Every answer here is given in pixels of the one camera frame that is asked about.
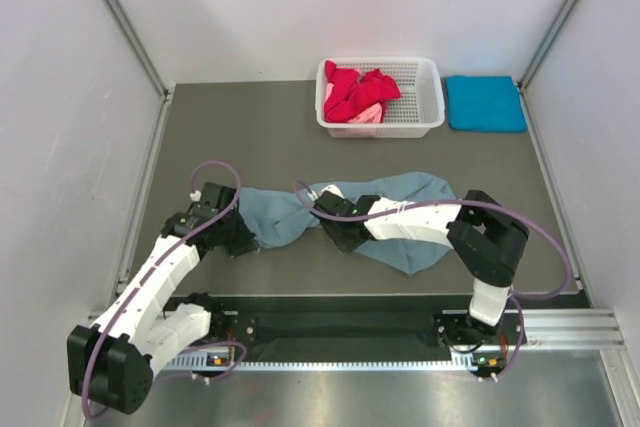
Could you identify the aluminium corner post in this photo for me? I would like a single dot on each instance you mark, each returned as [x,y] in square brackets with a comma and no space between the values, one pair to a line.
[550,37]
[125,26]

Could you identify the aluminium front frame rail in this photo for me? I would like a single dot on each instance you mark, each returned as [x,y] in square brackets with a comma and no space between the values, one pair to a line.
[564,329]

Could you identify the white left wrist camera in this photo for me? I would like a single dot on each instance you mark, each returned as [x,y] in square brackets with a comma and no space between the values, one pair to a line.
[195,196]

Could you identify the white plastic laundry basket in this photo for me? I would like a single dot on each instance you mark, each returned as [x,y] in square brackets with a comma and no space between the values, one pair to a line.
[420,109]

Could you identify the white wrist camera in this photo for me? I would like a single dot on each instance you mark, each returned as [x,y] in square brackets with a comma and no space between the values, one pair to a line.
[195,196]
[332,189]

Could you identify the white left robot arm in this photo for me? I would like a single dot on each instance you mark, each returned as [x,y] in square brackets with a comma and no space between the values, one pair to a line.
[114,361]

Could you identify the left aluminium corner post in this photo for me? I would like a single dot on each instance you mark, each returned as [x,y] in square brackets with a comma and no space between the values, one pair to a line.
[125,26]

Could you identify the red t-shirt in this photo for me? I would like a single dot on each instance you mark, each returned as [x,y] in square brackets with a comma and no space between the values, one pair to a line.
[390,90]

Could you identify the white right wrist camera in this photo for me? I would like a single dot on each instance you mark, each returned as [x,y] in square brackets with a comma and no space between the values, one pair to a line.
[332,189]

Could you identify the pink t-shirt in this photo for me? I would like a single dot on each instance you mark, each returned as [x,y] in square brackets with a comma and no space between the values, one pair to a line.
[356,103]

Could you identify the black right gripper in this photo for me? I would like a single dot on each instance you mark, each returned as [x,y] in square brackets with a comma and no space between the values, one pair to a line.
[344,246]

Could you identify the grey slotted cable duct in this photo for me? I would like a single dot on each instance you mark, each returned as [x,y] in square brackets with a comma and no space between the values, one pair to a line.
[453,362]

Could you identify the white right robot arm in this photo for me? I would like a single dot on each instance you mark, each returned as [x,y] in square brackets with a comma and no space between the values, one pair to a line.
[489,243]

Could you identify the right aluminium corner post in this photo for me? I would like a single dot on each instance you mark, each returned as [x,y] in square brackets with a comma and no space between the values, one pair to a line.
[550,37]

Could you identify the folded turquoise t-shirt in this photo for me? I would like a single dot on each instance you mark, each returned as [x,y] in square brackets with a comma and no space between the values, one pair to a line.
[488,104]

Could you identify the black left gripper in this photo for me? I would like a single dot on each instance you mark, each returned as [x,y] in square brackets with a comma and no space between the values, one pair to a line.
[245,243]

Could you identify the grey-blue t-shirt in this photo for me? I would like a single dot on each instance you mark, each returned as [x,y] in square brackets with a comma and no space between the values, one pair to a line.
[410,241]

